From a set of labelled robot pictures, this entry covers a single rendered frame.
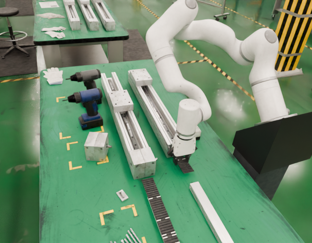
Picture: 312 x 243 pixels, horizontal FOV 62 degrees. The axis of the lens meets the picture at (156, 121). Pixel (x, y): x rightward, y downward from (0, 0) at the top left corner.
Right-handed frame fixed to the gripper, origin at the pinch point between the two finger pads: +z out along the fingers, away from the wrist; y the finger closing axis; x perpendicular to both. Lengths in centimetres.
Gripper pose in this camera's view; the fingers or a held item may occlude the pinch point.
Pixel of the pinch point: (181, 159)
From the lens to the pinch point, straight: 125.6
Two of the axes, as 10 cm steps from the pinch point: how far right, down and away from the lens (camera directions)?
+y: 9.5, -1.5, 2.8
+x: -3.2, -5.8, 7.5
